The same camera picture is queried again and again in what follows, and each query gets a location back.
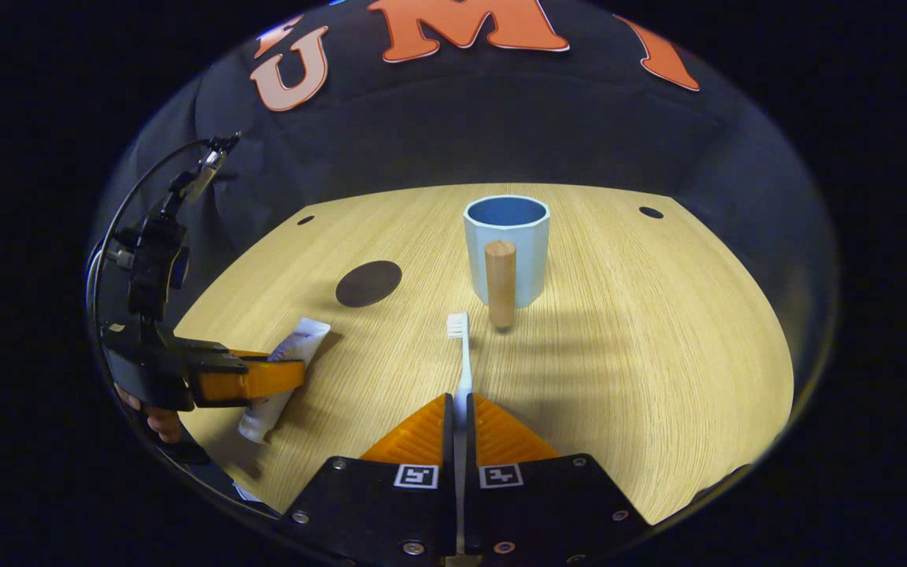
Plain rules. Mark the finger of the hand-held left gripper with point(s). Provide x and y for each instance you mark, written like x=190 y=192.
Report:
x=257 y=379

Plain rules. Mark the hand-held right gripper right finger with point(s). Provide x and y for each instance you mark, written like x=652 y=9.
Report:
x=548 y=512

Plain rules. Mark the white toothbrush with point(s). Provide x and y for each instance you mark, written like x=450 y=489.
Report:
x=465 y=370

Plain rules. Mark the dark round coaster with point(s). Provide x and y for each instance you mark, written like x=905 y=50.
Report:
x=368 y=283

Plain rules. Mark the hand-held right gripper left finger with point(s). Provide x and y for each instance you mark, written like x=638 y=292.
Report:
x=375 y=512

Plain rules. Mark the white toothpaste tube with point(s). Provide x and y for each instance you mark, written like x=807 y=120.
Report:
x=296 y=350

